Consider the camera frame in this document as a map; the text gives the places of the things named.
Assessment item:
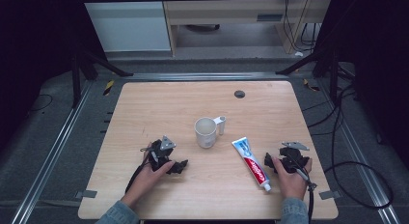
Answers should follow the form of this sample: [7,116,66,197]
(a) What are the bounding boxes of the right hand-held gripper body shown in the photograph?
[278,140,312,174]

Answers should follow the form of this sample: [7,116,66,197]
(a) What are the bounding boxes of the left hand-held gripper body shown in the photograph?
[140,135,177,173]

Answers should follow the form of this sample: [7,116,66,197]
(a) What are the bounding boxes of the blue red white toothpaste tube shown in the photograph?
[232,136,272,193]

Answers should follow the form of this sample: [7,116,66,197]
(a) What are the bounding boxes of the white cup with handle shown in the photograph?
[193,115,227,150]

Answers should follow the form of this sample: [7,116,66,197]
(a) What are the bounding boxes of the person's right hand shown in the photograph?
[271,155,314,201]

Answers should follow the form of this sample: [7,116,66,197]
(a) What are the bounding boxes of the person's left hand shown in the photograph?
[120,141,177,210]

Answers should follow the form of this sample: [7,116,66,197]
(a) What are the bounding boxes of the grey tape piece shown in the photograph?
[318,189,341,201]
[74,189,98,200]

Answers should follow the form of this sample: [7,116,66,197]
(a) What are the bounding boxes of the yellow black tape strip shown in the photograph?
[102,79,116,97]
[302,77,321,93]

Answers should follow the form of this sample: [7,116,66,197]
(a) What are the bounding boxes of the black metal stand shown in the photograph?
[275,44,356,104]
[69,43,135,110]

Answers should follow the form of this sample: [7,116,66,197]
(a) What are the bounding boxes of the white cabinet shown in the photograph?
[84,1,172,53]

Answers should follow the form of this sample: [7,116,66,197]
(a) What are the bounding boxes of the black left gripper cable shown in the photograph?
[124,151,152,194]

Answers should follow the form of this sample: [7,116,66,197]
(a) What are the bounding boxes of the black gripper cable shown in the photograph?
[293,165,318,224]
[124,151,152,194]

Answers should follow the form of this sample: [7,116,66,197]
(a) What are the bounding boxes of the black looped floor cable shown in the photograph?
[302,83,395,210]

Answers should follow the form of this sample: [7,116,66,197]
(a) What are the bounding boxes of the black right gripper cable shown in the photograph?
[293,165,318,224]

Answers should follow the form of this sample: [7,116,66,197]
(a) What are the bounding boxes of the metal floor rail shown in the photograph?
[10,81,94,224]
[123,71,289,82]
[317,78,402,224]

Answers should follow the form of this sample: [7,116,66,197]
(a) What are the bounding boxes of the thin black floor cable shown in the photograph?
[28,93,54,114]

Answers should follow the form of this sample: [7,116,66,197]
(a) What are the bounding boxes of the black hanging cables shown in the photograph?
[282,0,321,54]

